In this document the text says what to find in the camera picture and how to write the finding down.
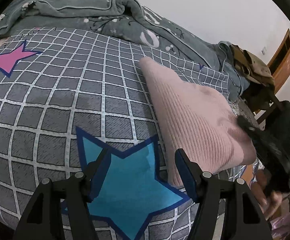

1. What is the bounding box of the brown wooden door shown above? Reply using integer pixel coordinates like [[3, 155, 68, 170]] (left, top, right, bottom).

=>
[[268, 29, 290, 94]]

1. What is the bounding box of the grey checked duvet cover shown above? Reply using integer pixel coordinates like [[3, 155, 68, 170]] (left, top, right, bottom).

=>
[[0, 26, 236, 240]]

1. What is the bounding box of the person's right hand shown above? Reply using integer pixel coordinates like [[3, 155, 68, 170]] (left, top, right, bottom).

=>
[[249, 168, 284, 221]]

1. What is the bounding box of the grey-green fleece blanket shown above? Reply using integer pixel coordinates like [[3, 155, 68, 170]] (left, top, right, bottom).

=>
[[0, 0, 250, 101]]

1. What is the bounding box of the black garment on chair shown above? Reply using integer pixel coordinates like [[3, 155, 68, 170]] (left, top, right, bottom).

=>
[[265, 100, 290, 157]]

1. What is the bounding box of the wooden chair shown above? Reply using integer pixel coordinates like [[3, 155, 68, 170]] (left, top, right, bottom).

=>
[[241, 83, 284, 124]]

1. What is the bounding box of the pink knit sweater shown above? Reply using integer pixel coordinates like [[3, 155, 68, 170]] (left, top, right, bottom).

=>
[[138, 57, 256, 186]]

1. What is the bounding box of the white wall switch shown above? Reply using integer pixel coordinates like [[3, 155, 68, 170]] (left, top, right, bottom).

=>
[[261, 47, 267, 55]]

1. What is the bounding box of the brown clothes pile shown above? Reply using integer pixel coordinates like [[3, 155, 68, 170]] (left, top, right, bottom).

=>
[[231, 44, 275, 88]]

